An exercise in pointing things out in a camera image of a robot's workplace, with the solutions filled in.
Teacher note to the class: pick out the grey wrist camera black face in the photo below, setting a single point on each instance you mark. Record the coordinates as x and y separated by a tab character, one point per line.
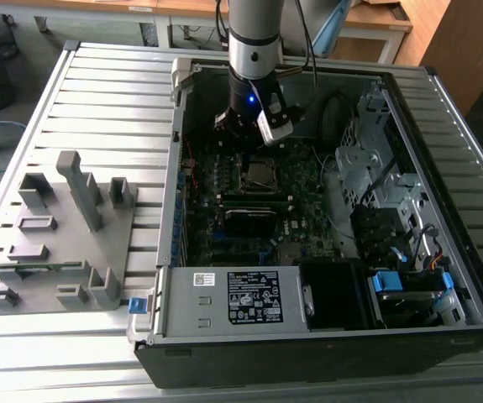
274	130

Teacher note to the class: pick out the CPU socket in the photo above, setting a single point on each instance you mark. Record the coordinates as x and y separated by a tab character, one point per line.
239	189

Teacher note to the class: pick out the green RAM stick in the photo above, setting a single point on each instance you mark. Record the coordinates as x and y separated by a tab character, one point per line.
62	265
258	204

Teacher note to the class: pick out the wooden desk white frame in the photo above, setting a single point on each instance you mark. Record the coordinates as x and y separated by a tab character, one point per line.
98	3
371	19

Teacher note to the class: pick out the black open PC case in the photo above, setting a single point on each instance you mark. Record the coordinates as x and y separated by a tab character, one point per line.
266	365

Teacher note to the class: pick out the blue plastic case latch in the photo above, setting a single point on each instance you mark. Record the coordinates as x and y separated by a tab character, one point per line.
136	305

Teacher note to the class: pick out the silver metal drive cage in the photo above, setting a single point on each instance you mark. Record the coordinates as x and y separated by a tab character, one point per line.
350	168

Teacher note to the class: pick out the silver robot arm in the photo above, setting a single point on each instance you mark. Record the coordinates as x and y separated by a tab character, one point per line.
253	25

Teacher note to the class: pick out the grey power supply with label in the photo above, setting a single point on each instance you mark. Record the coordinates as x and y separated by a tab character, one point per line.
178	302

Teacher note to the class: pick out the black graphics card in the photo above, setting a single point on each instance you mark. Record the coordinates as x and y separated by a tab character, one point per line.
249	222

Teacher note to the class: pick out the green Dell motherboard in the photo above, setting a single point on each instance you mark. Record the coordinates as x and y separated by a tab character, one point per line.
308	235

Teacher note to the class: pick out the blue disk carrier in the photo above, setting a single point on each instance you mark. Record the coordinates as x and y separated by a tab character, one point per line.
386	280

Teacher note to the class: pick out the grey plastic parts rack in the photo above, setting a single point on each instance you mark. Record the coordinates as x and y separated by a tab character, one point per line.
111	235

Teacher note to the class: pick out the brown wooden cabinet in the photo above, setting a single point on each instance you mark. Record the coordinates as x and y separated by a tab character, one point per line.
468	42

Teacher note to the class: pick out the silver CPU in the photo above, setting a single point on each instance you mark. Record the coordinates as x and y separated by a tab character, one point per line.
262	173

